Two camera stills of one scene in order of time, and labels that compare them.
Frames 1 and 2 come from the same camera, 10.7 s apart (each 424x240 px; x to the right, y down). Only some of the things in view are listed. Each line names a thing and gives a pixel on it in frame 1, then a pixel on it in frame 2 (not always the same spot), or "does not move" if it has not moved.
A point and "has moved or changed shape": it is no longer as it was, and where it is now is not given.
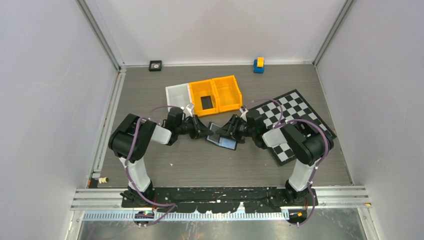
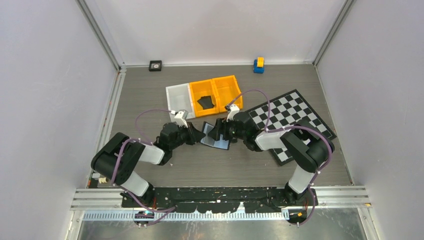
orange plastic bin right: x=227 y=94 does not move
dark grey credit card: x=206 y=102 does not move
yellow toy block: x=260 y=62 does not move
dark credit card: x=214 y=128 has moved or changed shape
